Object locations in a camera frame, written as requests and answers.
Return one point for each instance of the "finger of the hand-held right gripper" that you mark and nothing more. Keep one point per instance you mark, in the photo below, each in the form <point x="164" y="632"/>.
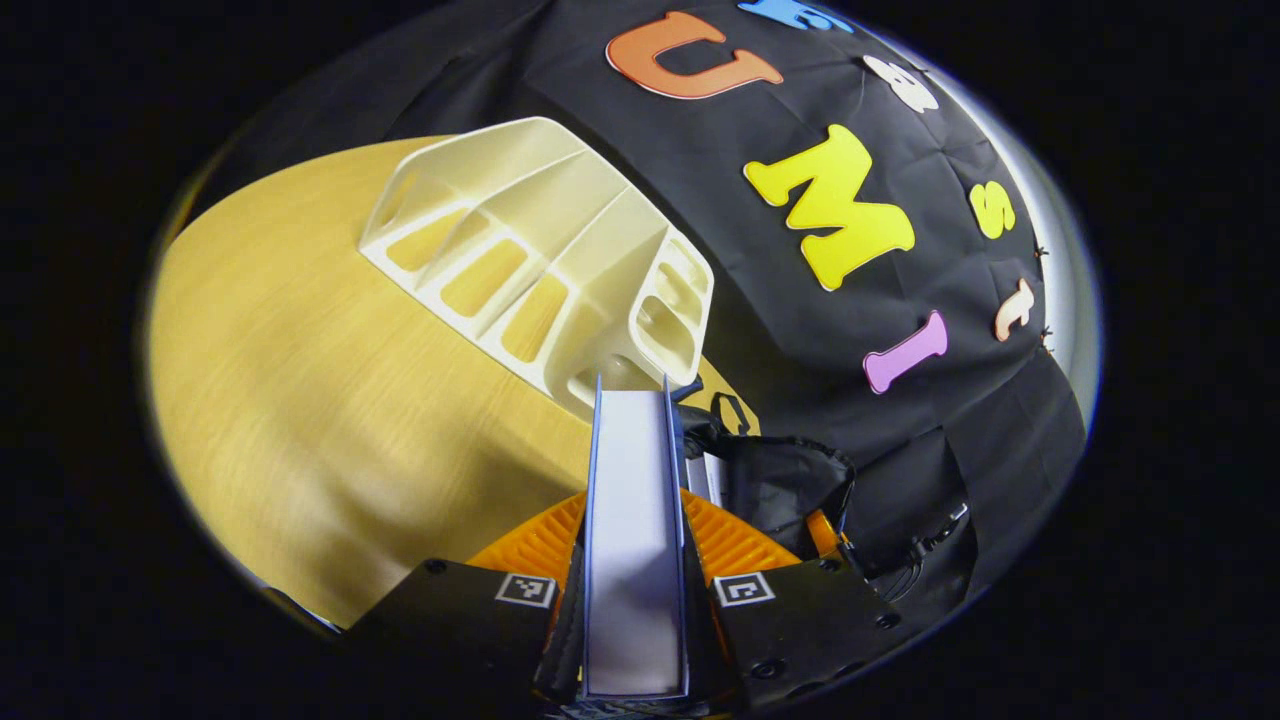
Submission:
<point x="828" y="535"/>

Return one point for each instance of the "black backdrop cloth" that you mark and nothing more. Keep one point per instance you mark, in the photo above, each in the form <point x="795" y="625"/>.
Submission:
<point x="780" y="330"/>

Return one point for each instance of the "white plastic bookshelf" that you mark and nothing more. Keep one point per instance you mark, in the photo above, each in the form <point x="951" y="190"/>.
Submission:
<point x="560" y="260"/>

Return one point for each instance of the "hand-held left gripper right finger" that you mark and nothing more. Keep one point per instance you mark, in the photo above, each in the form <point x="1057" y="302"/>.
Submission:
<point x="810" y="620"/>

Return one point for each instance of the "blue-grey book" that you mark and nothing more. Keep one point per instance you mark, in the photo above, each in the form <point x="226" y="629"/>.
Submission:
<point x="635" y="540"/>

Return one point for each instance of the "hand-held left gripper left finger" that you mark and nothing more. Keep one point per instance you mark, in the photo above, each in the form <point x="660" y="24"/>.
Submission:
<point x="470" y="620"/>

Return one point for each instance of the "blue schoolbag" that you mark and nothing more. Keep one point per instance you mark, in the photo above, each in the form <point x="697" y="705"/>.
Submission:
<point x="790" y="480"/>

